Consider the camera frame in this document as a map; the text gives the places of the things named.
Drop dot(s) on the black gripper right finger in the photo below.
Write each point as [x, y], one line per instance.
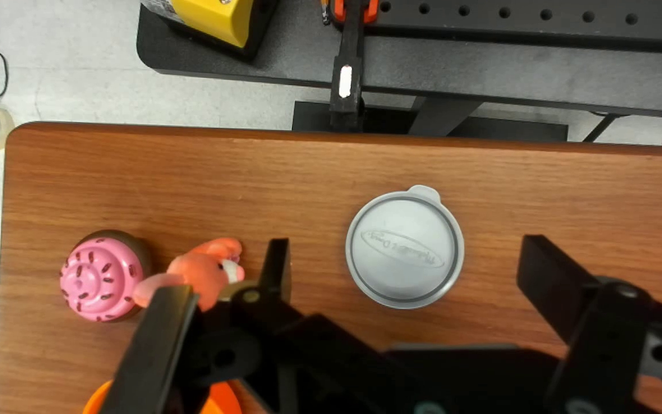
[607, 337]

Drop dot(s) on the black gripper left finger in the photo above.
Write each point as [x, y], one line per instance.
[300, 347]

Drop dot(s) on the round metal lid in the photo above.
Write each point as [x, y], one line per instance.
[405, 249]

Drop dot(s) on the pink rabbit toy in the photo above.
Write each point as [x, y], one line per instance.
[202, 273]

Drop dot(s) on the pink cupcake toy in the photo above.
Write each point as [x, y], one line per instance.
[103, 276]

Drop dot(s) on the orange toy pan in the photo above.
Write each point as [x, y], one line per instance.
[95, 404]

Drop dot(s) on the black perforated base board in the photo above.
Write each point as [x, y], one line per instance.
[515, 60]

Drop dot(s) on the yellow emergency stop button box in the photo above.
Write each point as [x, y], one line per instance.
[208, 19]

